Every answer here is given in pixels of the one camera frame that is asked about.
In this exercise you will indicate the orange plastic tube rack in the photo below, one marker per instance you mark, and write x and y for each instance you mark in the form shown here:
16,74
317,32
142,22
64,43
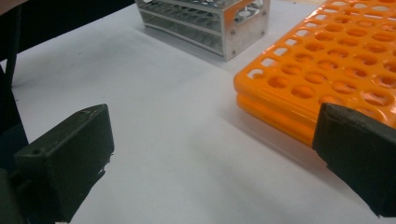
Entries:
280,99

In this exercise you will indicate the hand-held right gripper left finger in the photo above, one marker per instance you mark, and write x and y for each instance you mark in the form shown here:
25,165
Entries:
65,168

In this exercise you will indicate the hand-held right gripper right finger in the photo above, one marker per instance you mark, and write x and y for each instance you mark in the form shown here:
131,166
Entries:
358,155

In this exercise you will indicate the metal tube rack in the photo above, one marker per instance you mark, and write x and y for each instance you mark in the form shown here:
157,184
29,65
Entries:
246,40

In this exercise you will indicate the white board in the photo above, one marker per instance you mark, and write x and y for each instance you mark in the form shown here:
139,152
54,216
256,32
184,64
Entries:
171,140

